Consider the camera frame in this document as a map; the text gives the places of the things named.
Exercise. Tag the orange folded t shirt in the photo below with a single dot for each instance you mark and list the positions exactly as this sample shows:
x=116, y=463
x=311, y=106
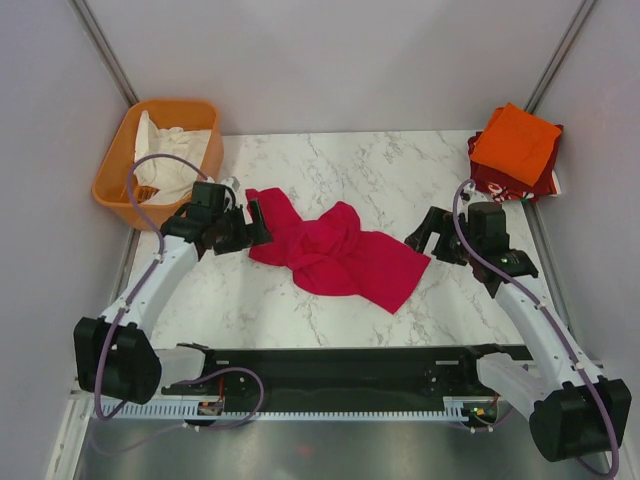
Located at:
x=516, y=143

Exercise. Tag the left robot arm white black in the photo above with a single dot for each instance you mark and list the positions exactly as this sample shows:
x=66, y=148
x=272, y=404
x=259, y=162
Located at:
x=113, y=353

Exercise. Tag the right corner metal post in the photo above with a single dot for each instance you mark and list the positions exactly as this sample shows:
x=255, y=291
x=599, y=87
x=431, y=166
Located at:
x=567, y=41

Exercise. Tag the orange plastic basket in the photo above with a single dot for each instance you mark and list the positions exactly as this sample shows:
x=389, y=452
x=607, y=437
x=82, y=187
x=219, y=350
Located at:
x=109, y=185

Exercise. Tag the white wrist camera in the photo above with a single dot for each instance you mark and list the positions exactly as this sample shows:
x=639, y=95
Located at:
x=232, y=184
x=469, y=193

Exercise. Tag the white crumpled t shirt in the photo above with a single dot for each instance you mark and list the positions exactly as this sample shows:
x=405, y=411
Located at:
x=170, y=179

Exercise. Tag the white slotted cable duct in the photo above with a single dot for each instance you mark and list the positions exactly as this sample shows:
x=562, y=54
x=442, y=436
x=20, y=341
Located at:
x=181, y=408

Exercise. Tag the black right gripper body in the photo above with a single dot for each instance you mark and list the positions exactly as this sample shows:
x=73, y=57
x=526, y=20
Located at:
x=450, y=245

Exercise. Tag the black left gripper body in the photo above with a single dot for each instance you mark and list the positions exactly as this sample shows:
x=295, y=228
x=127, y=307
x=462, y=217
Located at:
x=232, y=233

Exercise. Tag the corner metal post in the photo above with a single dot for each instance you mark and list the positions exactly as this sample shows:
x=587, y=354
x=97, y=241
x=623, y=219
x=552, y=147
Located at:
x=101, y=44
x=567, y=41

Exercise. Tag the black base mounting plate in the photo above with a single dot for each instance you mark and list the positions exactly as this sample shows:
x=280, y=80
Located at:
x=358, y=380

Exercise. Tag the dark red folded t shirt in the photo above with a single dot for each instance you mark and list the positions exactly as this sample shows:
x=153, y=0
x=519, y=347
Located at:
x=502, y=187

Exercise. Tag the magenta pink t shirt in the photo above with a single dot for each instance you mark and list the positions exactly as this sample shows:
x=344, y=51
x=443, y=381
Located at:
x=333, y=256

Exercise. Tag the left corner metal post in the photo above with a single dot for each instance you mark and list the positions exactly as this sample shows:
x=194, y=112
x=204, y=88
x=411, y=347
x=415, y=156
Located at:
x=101, y=44

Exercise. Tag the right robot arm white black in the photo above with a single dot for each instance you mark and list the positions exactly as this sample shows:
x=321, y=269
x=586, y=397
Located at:
x=571, y=407

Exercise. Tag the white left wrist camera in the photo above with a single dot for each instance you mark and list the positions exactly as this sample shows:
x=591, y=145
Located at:
x=232, y=184

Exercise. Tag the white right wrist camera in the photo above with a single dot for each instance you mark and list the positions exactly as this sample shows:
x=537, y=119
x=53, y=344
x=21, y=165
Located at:
x=469, y=193

